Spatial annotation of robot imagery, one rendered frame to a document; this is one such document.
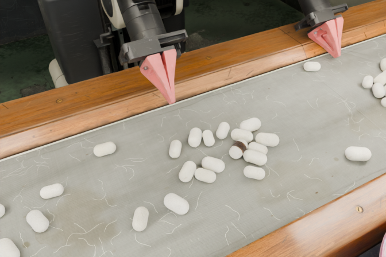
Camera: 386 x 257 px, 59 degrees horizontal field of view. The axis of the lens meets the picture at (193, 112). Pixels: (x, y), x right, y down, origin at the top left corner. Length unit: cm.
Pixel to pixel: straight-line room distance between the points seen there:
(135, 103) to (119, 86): 5
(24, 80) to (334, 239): 191
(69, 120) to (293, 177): 37
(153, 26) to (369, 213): 39
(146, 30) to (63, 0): 79
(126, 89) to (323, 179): 37
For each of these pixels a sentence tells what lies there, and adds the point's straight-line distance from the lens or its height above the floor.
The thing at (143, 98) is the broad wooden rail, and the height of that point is 76.
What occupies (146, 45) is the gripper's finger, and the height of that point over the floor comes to 89.
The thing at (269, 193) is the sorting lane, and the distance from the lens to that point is 52.
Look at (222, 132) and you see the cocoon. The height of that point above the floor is 76.
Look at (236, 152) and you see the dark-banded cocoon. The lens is 53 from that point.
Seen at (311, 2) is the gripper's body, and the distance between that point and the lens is 80.
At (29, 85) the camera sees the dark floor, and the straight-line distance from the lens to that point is 210.
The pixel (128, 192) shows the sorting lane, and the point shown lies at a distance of 52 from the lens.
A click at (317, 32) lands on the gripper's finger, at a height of 79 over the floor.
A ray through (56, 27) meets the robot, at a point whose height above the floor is 57.
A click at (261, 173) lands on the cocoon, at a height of 76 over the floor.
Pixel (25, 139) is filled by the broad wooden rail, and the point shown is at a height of 75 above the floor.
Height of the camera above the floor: 116
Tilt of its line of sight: 42 degrees down
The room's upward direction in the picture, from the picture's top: straight up
